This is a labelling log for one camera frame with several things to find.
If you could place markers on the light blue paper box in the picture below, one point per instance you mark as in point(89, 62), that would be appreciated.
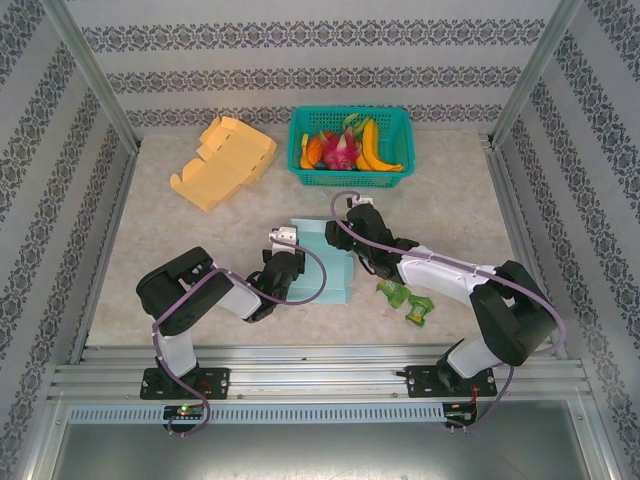
point(332, 270)

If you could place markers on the orange paper box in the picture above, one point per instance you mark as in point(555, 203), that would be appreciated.
point(220, 170)

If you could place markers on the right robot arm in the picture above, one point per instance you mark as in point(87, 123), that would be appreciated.
point(510, 320)

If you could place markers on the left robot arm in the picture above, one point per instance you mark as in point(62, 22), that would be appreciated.
point(180, 305)

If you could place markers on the pink dragon fruit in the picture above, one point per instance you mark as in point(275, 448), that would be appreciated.
point(340, 152)

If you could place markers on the large yellow banana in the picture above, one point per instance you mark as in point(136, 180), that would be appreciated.
point(371, 145)

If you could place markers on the teal plastic basket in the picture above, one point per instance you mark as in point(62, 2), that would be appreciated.
point(400, 145)

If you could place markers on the orange fruit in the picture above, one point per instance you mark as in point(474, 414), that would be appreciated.
point(316, 150)

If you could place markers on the thin yellow fruit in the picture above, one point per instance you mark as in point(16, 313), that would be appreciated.
point(303, 152)

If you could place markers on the circuit board with green light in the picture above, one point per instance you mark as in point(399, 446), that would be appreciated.
point(184, 412)

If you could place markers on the aluminium rail frame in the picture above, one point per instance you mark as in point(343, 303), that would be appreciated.
point(320, 375)

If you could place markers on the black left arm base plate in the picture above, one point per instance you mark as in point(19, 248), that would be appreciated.
point(215, 382)

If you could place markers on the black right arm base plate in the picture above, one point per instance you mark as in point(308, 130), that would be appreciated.
point(420, 382)

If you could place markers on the aluminium frame post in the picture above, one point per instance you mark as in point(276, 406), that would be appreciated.
point(535, 70)
point(95, 75)

